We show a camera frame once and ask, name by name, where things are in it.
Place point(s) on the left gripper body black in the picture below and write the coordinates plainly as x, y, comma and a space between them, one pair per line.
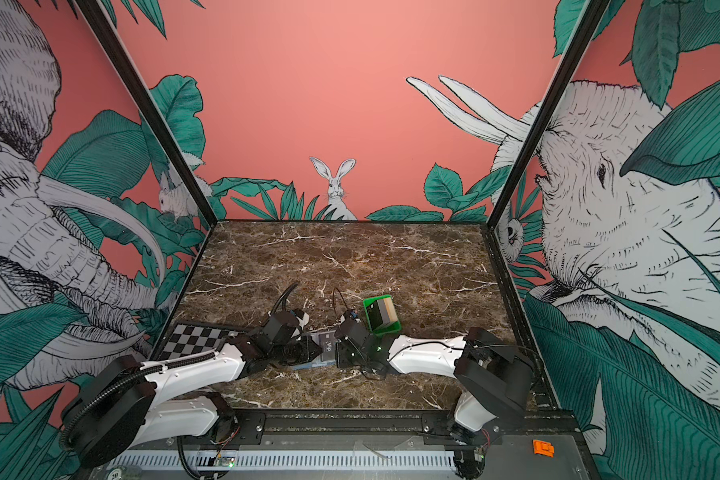
298, 352

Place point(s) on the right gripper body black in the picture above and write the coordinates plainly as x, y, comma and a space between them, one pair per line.
347, 359

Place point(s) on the black VIP credit card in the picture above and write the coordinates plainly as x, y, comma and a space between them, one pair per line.
327, 341

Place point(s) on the green plastic card tray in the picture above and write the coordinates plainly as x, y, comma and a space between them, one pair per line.
370, 307

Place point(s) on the blue leather card holder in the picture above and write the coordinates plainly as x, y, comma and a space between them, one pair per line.
313, 363

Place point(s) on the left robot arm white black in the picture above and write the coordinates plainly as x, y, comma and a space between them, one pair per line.
131, 402

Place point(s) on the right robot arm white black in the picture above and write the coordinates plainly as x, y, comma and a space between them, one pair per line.
496, 378

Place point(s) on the gold credit card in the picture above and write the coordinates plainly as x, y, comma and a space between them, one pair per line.
387, 311

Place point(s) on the checkerboard calibration board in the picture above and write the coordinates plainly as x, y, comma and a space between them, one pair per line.
186, 339

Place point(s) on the orange connector clip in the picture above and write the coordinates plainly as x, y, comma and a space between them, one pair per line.
543, 448

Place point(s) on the black front mounting rail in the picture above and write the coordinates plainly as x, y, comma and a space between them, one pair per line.
433, 426

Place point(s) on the white slotted cable duct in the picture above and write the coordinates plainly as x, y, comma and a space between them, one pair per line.
302, 460

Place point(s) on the left black frame post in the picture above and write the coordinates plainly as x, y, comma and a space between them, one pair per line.
101, 26

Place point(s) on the black frame post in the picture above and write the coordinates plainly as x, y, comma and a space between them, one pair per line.
587, 24
101, 26

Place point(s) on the right black frame post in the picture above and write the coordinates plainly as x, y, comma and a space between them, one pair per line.
587, 24

